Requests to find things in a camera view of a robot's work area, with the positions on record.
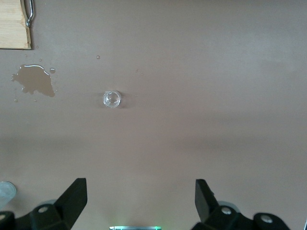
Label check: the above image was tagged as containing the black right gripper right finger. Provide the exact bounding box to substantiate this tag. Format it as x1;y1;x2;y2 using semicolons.
191;179;292;230

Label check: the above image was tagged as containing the brown table cover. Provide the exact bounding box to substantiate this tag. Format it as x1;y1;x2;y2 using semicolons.
0;0;307;230

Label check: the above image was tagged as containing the green bottle with clear base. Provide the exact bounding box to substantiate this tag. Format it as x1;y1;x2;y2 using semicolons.
0;181;17;209

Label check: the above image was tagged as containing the wooden cutting board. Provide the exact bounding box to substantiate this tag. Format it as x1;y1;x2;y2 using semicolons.
0;0;32;50

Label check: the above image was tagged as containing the metal cutting board handle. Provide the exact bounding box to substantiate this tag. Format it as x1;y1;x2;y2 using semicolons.
20;0;35;27

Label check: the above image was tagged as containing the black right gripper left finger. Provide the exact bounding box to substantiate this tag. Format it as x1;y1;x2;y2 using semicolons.
0;178;88;230

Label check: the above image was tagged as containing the clear glass measuring cup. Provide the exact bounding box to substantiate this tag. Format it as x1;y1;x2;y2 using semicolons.
102;90;121;109

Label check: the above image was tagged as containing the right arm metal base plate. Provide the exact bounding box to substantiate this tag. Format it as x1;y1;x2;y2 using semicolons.
109;225;161;230

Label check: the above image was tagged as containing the spilled liquid puddle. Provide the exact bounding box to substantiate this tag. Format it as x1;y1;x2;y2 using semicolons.
11;63;56;98

